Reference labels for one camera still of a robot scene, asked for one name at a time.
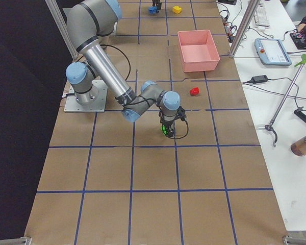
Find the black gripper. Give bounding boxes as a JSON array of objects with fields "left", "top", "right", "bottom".
[
  {"left": 159, "top": 107, "right": 186, "bottom": 138},
  {"left": 152, "top": 0, "right": 161, "bottom": 7}
]

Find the green toy block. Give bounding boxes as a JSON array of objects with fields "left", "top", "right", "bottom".
[{"left": 161, "top": 125, "right": 169, "bottom": 136}]

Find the blue toy block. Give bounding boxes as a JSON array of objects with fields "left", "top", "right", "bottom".
[{"left": 148, "top": 6, "right": 158, "bottom": 14}]

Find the yellow toy block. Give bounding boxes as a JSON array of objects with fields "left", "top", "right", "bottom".
[{"left": 172, "top": 6, "right": 182, "bottom": 14}]

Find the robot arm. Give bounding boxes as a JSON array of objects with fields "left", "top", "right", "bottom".
[{"left": 66, "top": 1, "right": 187, "bottom": 139}]

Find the pink plastic box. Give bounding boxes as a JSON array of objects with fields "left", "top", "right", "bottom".
[{"left": 177, "top": 30, "right": 220, "bottom": 72}]

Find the red toy block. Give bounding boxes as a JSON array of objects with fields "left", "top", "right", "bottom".
[{"left": 189, "top": 87, "right": 200, "bottom": 96}]

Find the white keyboard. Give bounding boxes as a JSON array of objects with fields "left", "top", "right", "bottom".
[{"left": 253, "top": 4, "right": 270, "bottom": 28}]

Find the black power adapter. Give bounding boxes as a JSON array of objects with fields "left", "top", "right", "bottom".
[{"left": 250, "top": 75, "right": 269, "bottom": 84}]

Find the teach pendant tablet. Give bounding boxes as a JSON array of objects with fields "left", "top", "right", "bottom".
[{"left": 254, "top": 38, "right": 292, "bottom": 66}]

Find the brown bottle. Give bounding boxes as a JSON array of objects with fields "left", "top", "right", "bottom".
[{"left": 291, "top": 136, "right": 306, "bottom": 156}]

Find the reacher grabber tool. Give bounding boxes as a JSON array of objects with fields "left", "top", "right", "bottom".
[{"left": 265, "top": 54, "right": 306, "bottom": 147}]

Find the aluminium frame post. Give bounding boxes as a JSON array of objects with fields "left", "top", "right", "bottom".
[
  {"left": 45, "top": 0, "right": 79, "bottom": 61},
  {"left": 229, "top": 0, "right": 260, "bottom": 58}
]

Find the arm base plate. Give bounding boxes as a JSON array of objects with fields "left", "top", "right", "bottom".
[{"left": 64, "top": 80, "right": 108, "bottom": 113}]

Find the left aluminium frame post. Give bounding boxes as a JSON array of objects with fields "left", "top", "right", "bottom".
[{"left": 45, "top": 0, "right": 79, "bottom": 61}]

